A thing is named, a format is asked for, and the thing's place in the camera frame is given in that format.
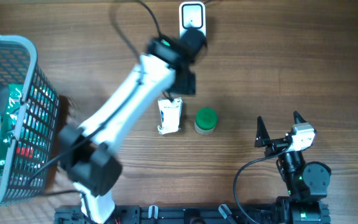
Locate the green lid jar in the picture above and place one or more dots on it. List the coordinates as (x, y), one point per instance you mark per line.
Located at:
(206, 120)

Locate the black mounting rail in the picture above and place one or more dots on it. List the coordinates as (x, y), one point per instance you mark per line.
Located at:
(127, 214)

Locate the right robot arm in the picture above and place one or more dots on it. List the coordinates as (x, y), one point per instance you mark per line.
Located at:
(307, 182)

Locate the green 3M gloves packet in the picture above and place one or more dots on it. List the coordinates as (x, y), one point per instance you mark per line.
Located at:
(10, 103)

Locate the grey plastic mesh basket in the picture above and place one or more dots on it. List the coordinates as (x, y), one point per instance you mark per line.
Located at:
(23, 177)

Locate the white tissue packet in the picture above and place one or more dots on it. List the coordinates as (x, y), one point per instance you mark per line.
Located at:
(170, 112)

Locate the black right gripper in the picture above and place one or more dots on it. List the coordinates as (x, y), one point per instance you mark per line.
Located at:
(263, 139)

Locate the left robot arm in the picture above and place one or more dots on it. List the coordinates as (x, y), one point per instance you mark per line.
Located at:
(88, 151)

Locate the white barcode scanner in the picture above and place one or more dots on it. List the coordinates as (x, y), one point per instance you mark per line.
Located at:
(192, 14)

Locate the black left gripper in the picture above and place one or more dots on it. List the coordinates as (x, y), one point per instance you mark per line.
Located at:
(192, 89)

